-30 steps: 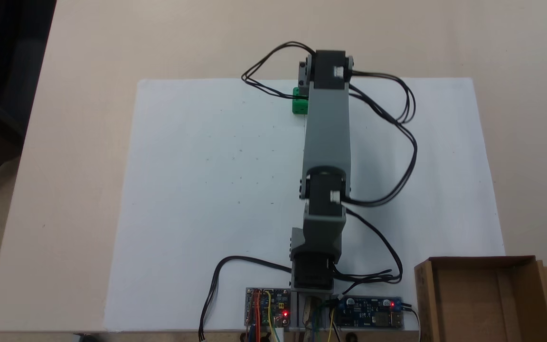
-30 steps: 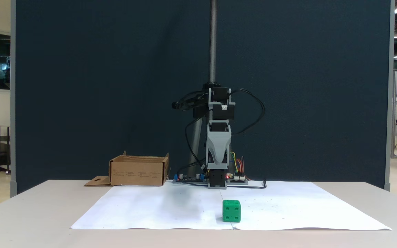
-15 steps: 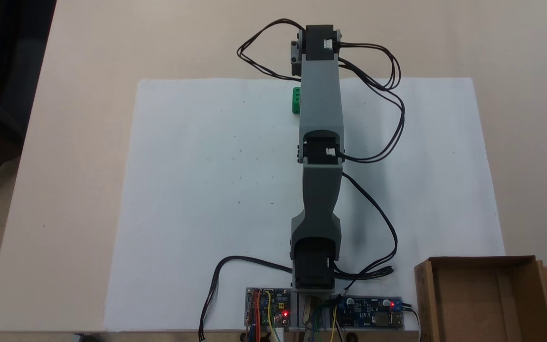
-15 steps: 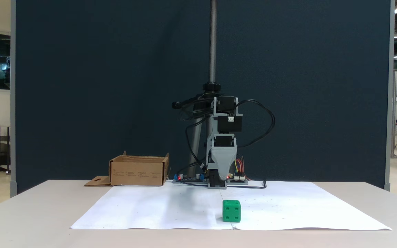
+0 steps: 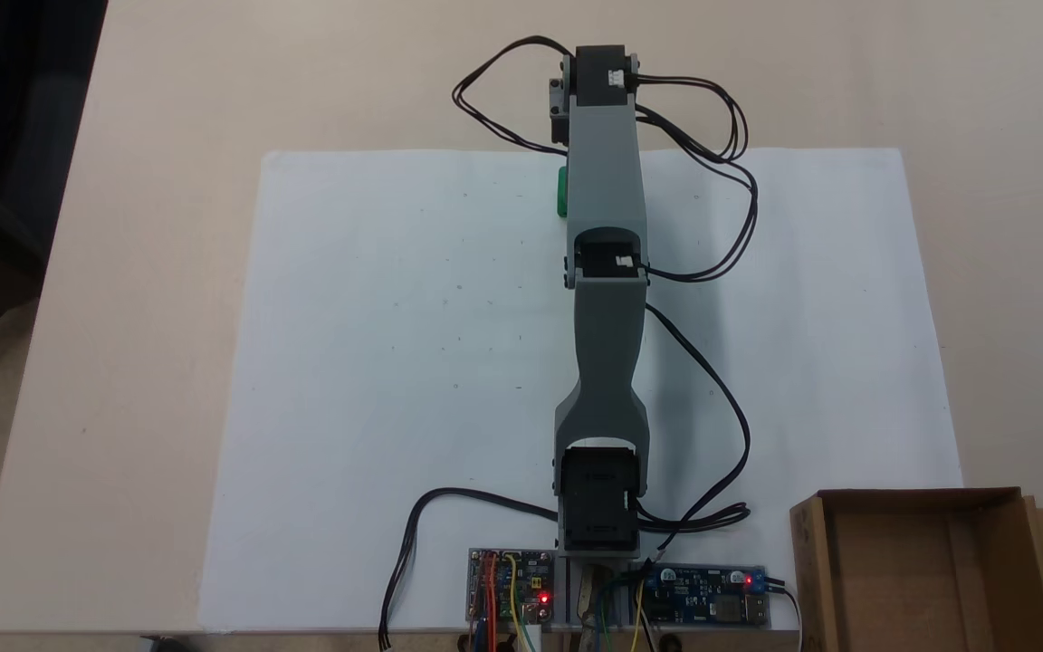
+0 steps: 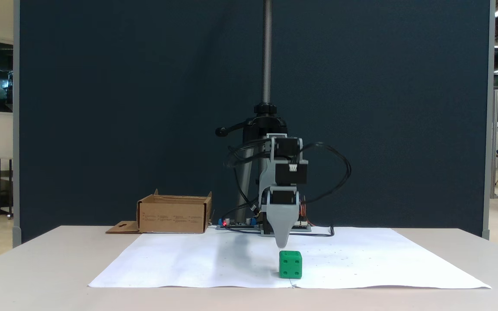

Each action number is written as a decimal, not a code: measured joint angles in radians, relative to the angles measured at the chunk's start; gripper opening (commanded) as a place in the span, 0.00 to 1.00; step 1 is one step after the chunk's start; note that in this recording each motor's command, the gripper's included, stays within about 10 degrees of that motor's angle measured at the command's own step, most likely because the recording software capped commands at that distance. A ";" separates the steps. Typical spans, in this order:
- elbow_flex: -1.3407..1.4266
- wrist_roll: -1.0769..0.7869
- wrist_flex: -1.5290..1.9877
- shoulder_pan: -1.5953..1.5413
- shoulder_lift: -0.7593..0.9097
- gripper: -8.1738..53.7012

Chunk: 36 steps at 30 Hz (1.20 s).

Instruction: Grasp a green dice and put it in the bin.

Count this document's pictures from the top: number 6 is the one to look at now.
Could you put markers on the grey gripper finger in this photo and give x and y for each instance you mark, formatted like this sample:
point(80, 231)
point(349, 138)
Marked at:
point(282, 224)

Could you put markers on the green dice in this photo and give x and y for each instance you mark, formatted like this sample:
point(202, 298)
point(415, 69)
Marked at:
point(290, 265)

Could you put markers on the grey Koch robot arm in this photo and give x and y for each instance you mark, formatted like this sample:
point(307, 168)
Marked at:
point(291, 172)

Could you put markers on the circuit board with blue terminals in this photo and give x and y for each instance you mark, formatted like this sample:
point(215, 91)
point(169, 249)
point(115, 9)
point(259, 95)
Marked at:
point(236, 224)

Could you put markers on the white paper sheet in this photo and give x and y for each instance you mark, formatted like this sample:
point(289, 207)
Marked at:
point(188, 263)
point(383, 263)

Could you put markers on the brown cardboard box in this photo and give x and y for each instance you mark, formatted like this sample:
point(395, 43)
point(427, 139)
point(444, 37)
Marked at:
point(171, 218)

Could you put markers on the black tripod with grey legs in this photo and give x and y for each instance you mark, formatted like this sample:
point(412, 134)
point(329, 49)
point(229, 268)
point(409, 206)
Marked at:
point(267, 52)

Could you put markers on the dark blue partition panel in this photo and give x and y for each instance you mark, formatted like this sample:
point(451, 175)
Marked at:
point(123, 108)

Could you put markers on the black metal cart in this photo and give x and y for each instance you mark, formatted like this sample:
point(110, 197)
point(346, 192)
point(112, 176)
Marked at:
point(4, 190)

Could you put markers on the grey framed window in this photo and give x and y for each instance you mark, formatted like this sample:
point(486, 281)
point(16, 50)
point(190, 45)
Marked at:
point(2, 77)

